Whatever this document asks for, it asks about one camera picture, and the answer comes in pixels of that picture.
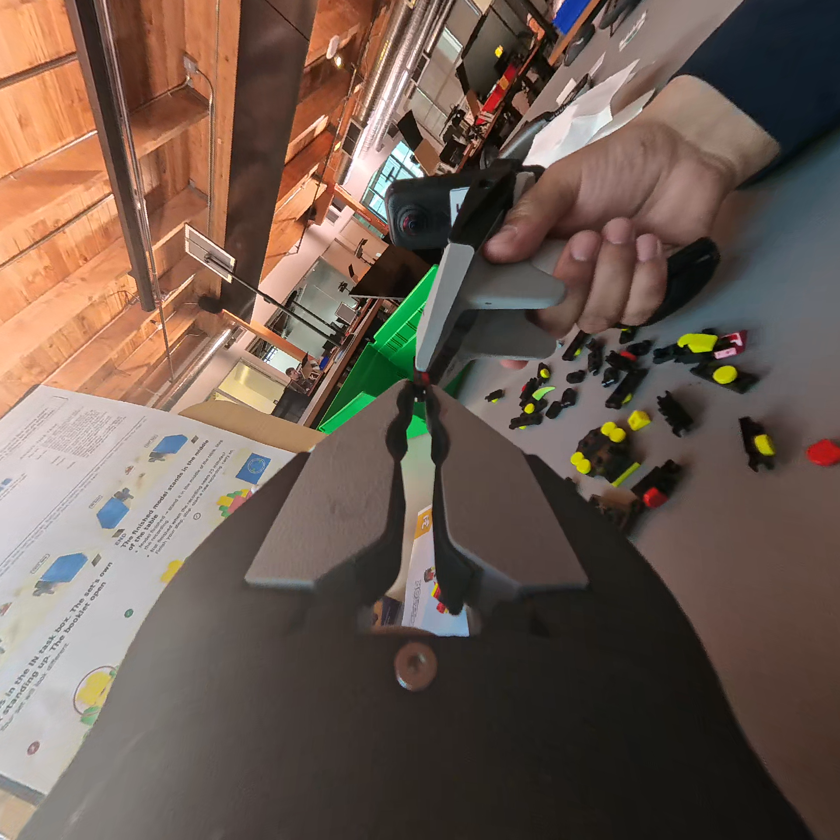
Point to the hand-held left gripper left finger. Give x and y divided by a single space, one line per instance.
328 519

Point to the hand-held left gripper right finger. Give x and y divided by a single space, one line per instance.
505 519

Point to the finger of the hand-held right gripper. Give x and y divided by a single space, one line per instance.
446 302

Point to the black red lego leg piece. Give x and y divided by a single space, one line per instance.
418 385

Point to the pile of lego pieces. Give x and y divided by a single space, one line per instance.
604 453

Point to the person's right forearm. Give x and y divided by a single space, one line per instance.
775 66

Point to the person's right hand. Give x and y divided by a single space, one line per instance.
630 197

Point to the green plastic bin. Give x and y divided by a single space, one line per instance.
394 348

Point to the open spider instruction booklet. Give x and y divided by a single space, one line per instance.
423 565

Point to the crumpled white paper bag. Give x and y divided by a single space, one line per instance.
591 112

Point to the white panel on stand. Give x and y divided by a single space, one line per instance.
210 253

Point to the printed instruction sheet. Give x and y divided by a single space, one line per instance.
79 499

